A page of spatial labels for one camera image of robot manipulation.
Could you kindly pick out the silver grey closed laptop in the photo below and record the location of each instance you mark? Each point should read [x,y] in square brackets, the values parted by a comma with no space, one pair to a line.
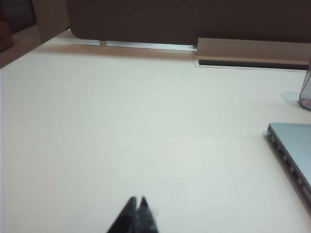
[294,148]

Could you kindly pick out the clear plastic water cup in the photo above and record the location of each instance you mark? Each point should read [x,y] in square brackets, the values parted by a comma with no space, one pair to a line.
[306,92]

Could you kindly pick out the silver divider mounting bracket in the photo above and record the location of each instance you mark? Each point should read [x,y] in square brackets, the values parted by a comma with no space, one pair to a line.
[145,44]

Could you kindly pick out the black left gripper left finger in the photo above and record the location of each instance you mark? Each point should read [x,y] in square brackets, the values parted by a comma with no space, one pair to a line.
[125,218]

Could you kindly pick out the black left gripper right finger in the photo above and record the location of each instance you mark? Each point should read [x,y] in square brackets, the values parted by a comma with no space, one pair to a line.
[147,218]

